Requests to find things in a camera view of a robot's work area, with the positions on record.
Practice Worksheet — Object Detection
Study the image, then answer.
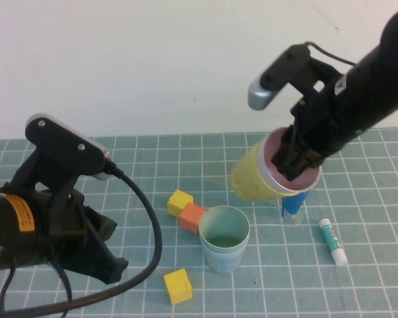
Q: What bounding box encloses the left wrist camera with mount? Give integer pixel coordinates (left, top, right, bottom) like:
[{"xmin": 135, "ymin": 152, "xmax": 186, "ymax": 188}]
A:
[{"xmin": 25, "ymin": 113, "xmax": 113, "ymax": 182}]

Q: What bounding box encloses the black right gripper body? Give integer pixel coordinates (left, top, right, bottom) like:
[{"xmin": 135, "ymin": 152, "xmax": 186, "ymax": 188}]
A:
[{"xmin": 278, "ymin": 49, "xmax": 398, "ymax": 166}]

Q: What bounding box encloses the yellow plastic cup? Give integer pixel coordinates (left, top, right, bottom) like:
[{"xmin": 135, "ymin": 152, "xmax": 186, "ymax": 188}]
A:
[{"xmin": 230, "ymin": 138, "xmax": 286, "ymax": 203}]

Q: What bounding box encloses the dark blue measuring cup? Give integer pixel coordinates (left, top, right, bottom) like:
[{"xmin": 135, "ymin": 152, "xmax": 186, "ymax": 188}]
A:
[{"xmin": 280, "ymin": 190, "xmax": 311, "ymax": 217}]

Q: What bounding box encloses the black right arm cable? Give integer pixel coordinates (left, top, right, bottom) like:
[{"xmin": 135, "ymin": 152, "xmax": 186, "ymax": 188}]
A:
[{"xmin": 304, "ymin": 41, "xmax": 356, "ymax": 67}]

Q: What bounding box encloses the teal grid tablecloth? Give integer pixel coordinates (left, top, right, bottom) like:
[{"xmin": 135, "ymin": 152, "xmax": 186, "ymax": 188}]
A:
[{"xmin": 0, "ymin": 128, "xmax": 398, "ymax": 318}]

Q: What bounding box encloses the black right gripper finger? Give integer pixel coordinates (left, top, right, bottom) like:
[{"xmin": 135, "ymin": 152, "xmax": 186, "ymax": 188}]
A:
[
  {"xmin": 272, "ymin": 131, "xmax": 296, "ymax": 165},
  {"xmin": 278, "ymin": 160, "xmax": 304, "ymax": 182}
]

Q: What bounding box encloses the plain yellow foam cube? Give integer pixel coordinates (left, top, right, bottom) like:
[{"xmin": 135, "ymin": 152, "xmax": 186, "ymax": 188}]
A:
[{"xmin": 166, "ymin": 189, "xmax": 194, "ymax": 218}]

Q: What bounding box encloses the green plastic cup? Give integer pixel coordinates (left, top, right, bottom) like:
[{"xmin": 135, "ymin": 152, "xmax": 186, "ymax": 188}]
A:
[{"xmin": 198, "ymin": 205, "xmax": 251, "ymax": 253}]

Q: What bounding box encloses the green white glue stick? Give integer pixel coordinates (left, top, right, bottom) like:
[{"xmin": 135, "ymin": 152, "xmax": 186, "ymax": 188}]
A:
[{"xmin": 318, "ymin": 218, "xmax": 348, "ymax": 267}]

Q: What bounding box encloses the light blue plastic cup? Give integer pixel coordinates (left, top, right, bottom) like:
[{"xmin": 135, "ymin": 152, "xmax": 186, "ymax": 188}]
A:
[{"xmin": 200, "ymin": 232, "xmax": 249, "ymax": 274}]

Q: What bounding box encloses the orange foam cube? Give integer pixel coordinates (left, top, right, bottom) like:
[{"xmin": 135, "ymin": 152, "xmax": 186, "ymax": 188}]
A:
[{"xmin": 178, "ymin": 203, "xmax": 207, "ymax": 235}]

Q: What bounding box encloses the pink plastic cup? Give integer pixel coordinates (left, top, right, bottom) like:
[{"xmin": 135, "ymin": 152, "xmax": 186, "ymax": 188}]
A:
[{"xmin": 257, "ymin": 127, "xmax": 321, "ymax": 196}]

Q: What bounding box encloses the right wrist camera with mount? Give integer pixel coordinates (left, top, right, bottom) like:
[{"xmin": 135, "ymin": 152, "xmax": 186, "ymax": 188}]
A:
[{"xmin": 247, "ymin": 44, "xmax": 339, "ymax": 112}]

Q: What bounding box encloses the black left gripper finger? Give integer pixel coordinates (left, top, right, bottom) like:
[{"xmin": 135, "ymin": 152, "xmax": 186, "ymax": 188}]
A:
[
  {"xmin": 84, "ymin": 243, "xmax": 130, "ymax": 286},
  {"xmin": 84, "ymin": 205, "xmax": 119, "ymax": 246}
]

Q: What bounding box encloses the clear plastic cone stand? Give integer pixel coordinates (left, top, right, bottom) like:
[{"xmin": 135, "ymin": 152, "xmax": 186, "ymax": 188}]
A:
[{"xmin": 283, "ymin": 211, "xmax": 302, "ymax": 225}]

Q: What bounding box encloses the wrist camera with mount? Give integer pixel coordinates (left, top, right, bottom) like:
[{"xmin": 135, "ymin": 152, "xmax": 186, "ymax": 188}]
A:
[
  {"xmin": 247, "ymin": 44, "xmax": 339, "ymax": 112},
  {"xmin": 25, "ymin": 113, "xmax": 113, "ymax": 182}
]

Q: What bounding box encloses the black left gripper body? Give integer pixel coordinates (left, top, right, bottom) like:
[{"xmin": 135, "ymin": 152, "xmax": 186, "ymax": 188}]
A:
[{"xmin": 0, "ymin": 187, "xmax": 110, "ymax": 282}]

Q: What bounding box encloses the notched yellow foam cube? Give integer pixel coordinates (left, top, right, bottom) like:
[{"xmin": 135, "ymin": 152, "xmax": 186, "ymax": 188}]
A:
[{"xmin": 163, "ymin": 268, "xmax": 193, "ymax": 305}]

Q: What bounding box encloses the black left camera cable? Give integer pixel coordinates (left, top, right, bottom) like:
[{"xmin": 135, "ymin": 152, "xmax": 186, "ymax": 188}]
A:
[{"xmin": 0, "ymin": 160, "xmax": 164, "ymax": 318}]

